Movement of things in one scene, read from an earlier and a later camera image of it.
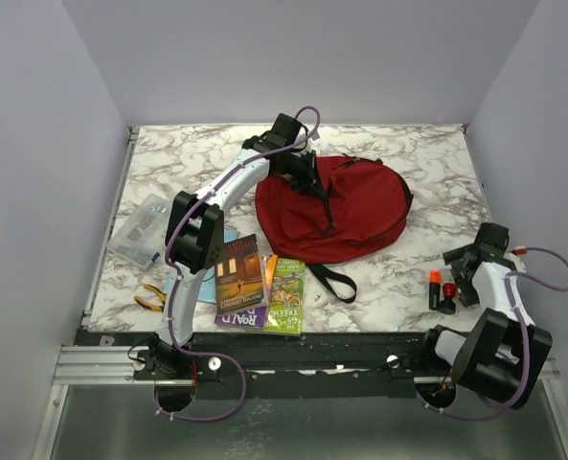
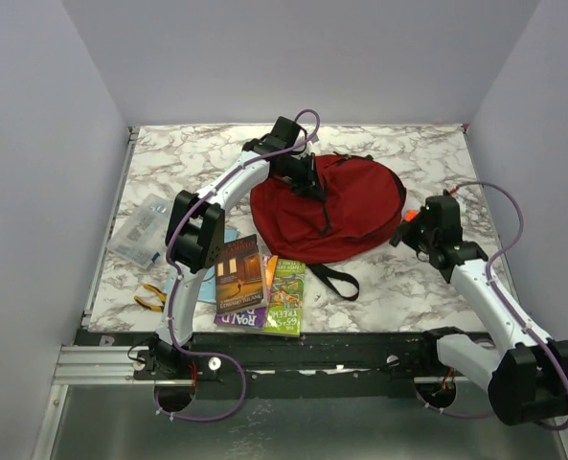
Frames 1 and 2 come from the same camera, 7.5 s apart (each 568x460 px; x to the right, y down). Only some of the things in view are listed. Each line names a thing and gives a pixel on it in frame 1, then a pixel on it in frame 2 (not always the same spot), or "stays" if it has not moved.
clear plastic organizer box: [142, 236] stays
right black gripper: [467, 290] → [422, 210]
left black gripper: [309, 184] stays
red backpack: [357, 207] stays
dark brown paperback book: [240, 278] stays
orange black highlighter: [435, 277] → [410, 215]
